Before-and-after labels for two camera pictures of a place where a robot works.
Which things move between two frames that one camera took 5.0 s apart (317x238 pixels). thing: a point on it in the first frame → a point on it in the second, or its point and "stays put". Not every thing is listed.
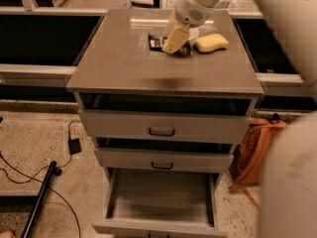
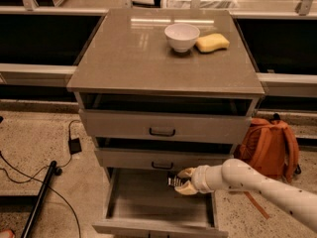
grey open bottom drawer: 161,201 stays put
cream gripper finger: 176,39 → 186,188
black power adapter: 74,146 stays put
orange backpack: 247,162 stays put
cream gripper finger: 172,22 → 186,173
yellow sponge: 211,42 stays put
